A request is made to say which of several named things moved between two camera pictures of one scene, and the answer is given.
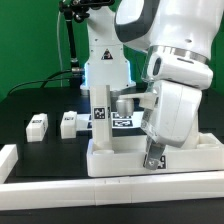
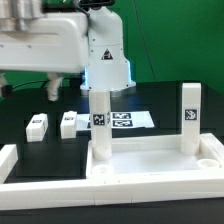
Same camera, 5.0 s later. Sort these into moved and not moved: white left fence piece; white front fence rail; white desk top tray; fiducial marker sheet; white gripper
Moved: white gripper; white desk top tray
Not moved: white front fence rail; fiducial marker sheet; white left fence piece
